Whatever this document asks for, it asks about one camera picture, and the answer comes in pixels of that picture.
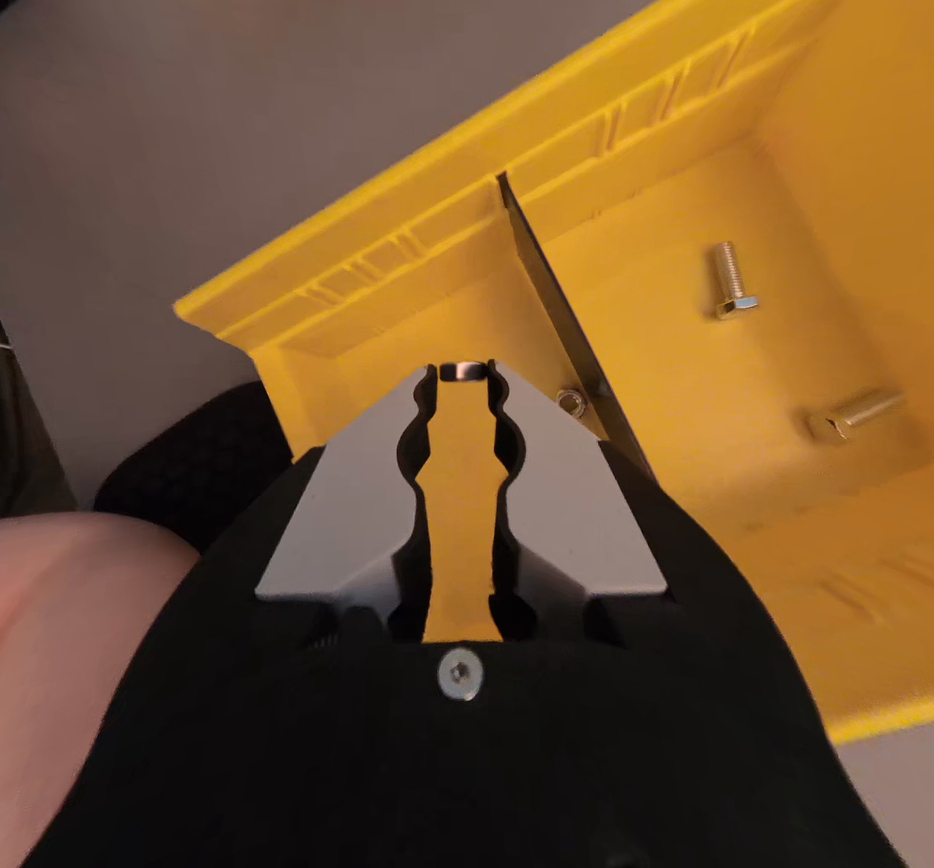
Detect yellow plastic bin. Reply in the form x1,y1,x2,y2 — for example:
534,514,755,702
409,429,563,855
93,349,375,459
173,0,934,746

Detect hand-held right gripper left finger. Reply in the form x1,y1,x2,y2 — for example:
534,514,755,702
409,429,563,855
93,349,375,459
255,364,439,643

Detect black bin divider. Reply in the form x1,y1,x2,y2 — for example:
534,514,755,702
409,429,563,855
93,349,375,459
496,171,654,478

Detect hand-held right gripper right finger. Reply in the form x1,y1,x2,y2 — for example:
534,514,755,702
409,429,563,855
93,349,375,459
484,359,670,643

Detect steel hex bolt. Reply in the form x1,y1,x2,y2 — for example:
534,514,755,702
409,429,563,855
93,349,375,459
806,390,906,446
706,240,760,322

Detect person's left forearm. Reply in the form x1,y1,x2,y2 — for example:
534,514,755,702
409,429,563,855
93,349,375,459
0,510,201,868

